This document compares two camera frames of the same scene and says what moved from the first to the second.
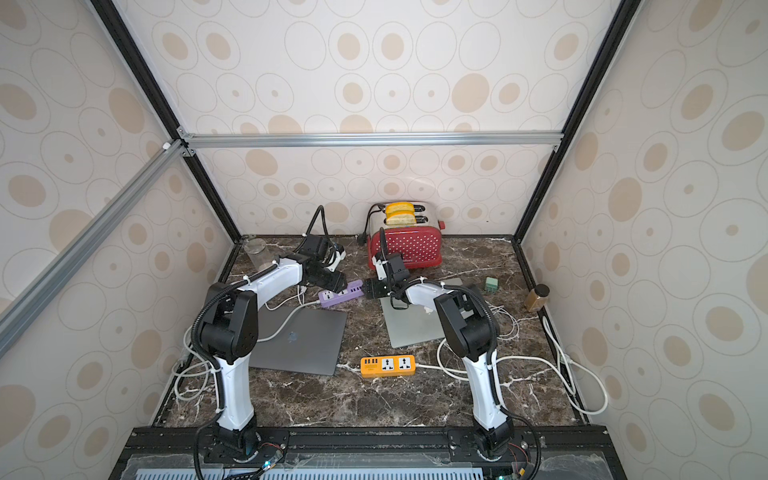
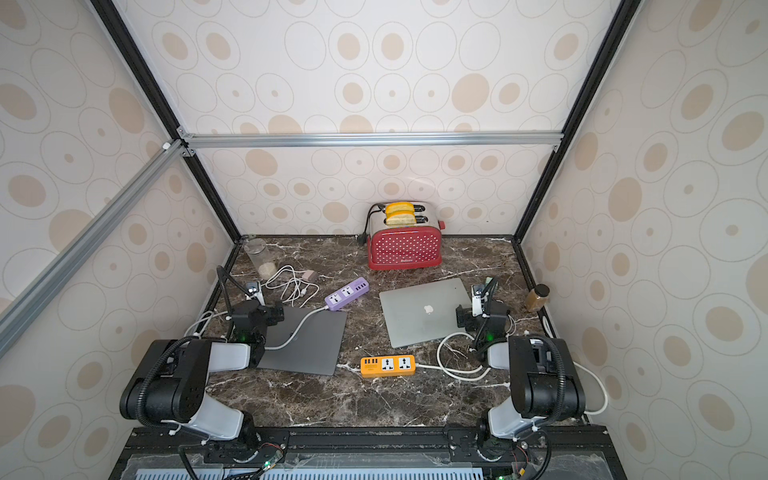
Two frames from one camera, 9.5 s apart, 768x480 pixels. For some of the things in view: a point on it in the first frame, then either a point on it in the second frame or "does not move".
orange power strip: [387, 366] does not move
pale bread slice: [401, 219] does not move
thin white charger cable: [515, 323] does not move
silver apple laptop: [414, 325] does not move
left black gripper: [335, 282] → [271, 316]
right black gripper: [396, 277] → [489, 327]
